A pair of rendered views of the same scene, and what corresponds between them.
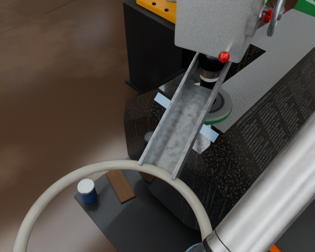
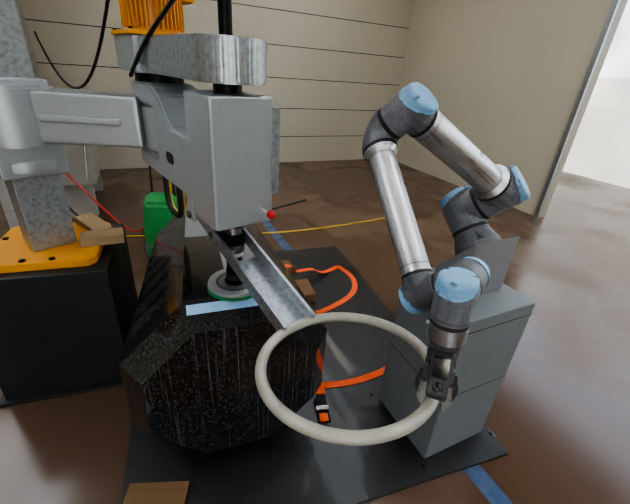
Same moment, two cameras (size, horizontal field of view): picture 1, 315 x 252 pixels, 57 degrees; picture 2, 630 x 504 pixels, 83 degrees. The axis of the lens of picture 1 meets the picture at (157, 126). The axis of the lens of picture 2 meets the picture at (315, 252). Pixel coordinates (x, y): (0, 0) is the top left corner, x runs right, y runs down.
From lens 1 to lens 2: 82 cm
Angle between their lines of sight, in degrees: 55
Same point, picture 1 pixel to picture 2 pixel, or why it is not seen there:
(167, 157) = (287, 314)
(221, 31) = (255, 199)
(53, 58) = not seen: outside the picture
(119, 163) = (272, 341)
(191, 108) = (257, 276)
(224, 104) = not seen: hidden behind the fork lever
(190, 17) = (229, 198)
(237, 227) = (414, 249)
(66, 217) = not seen: outside the picture
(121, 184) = (160, 491)
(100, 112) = (4, 471)
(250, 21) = (275, 182)
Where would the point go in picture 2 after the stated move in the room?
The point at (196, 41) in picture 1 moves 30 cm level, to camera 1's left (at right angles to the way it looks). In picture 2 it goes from (237, 217) to (170, 251)
